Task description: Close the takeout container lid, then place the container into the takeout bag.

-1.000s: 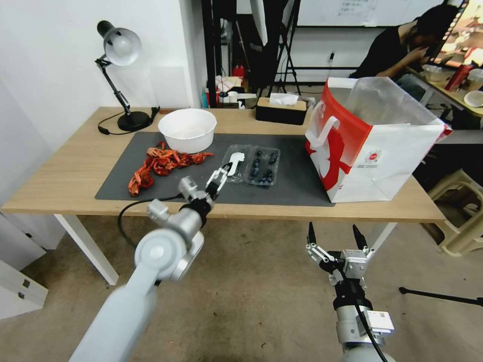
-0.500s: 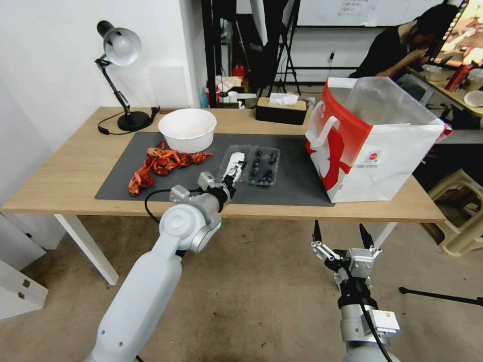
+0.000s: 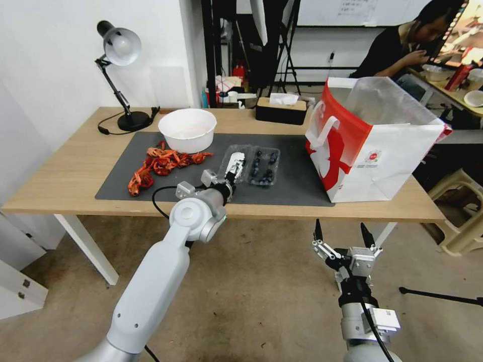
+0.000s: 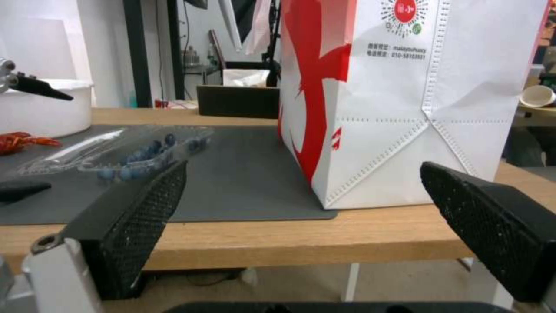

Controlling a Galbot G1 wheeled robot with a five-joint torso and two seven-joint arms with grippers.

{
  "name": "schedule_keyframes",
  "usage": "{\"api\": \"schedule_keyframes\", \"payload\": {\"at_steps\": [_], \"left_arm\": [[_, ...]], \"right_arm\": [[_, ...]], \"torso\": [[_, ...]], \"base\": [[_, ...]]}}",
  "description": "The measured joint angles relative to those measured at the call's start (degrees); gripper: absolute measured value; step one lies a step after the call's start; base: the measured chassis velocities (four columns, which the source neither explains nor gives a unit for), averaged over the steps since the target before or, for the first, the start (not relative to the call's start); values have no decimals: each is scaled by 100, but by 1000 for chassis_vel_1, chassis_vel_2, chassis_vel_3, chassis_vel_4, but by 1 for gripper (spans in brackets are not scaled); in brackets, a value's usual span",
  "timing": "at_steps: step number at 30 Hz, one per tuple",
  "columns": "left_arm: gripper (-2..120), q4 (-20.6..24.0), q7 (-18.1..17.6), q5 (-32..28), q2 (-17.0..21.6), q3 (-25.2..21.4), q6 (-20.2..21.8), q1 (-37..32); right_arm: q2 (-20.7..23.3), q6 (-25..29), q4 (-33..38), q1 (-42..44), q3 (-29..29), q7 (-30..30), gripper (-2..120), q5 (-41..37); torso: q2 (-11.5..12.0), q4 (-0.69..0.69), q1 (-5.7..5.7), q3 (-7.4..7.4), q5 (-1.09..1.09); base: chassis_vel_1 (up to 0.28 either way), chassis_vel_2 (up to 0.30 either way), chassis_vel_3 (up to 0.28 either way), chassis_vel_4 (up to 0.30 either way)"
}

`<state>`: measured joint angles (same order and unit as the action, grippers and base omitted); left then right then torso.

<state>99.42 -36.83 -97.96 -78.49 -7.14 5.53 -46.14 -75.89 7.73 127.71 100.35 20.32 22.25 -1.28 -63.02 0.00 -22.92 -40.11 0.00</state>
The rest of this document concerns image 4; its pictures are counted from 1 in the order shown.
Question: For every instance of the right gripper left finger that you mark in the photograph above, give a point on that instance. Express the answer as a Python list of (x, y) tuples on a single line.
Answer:
[(130, 228)]

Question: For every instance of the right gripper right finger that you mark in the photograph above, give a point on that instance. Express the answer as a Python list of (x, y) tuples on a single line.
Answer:
[(491, 228)]

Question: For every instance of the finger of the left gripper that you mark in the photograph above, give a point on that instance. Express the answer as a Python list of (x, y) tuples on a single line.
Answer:
[(39, 86), (19, 189)]

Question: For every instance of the clear plastic takeout container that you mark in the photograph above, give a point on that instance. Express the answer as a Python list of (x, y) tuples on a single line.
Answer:
[(121, 146)]

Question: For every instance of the white red takeout bag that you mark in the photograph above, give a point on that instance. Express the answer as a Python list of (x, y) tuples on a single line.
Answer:
[(391, 97)]

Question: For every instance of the white round tub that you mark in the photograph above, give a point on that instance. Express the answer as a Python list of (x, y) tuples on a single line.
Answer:
[(48, 107)]

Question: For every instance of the red crayfish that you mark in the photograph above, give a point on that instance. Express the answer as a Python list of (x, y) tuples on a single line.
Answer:
[(21, 141)]

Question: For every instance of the blueberry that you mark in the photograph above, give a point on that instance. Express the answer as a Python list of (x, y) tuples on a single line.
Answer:
[(104, 176), (155, 143), (126, 173), (170, 139)]

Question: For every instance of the grey table mat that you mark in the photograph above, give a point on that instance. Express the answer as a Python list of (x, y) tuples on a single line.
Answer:
[(243, 169)]

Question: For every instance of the white paper cup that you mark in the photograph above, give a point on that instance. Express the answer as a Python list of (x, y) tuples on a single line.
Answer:
[(537, 96)]

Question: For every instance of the white table leg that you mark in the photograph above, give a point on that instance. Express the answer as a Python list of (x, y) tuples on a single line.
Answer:
[(352, 282)]

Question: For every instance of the dark open box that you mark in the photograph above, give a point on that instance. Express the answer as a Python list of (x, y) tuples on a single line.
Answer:
[(234, 101)]

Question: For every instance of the white carton with paper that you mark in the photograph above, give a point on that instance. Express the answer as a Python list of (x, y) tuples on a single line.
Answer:
[(245, 78)]

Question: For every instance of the pink hanging cloth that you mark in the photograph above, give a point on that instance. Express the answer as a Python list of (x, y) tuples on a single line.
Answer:
[(262, 26)]

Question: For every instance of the black metal frame post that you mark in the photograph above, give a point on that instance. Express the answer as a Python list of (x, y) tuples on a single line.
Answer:
[(138, 52)]

